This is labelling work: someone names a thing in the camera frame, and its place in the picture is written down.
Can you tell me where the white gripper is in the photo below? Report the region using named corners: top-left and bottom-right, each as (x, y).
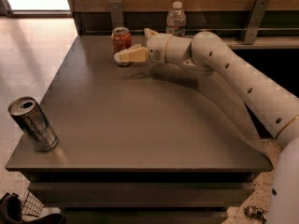
top-left (114, 28), bottom-right (172, 63)

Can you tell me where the red coke can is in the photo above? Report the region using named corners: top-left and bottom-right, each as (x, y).
top-left (111, 27), bottom-right (132, 53)

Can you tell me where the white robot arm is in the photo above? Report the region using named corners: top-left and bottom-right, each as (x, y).
top-left (114, 28), bottom-right (299, 224)

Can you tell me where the silver redbull can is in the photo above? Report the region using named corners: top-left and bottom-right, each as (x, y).
top-left (7, 96), bottom-right (58, 152)

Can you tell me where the clear plastic water bottle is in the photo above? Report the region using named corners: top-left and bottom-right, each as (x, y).
top-left (166, 1), bottom-right (186, 36)

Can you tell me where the grey cabinet with drawers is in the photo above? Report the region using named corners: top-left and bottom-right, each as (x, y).
top-left (7, 36), bottom-right (272, 224)

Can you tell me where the black striped cylinder on floor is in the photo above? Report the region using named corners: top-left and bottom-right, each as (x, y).
top-left (244, 205), bottom-right (267, 224)

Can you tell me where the left metal wall bracket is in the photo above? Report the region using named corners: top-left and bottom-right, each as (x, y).
top-left (108, 0), bottom-right (124, 28)

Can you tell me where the metal wall bracket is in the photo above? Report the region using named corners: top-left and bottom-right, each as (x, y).
top-left (108, 0), bottom-right (124, 28)
top-left (241, 0), bottom-right (270, 45)

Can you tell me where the right metal wall bracket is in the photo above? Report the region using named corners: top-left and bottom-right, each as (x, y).
top-left (241, 0), bottom-right (270, 45)

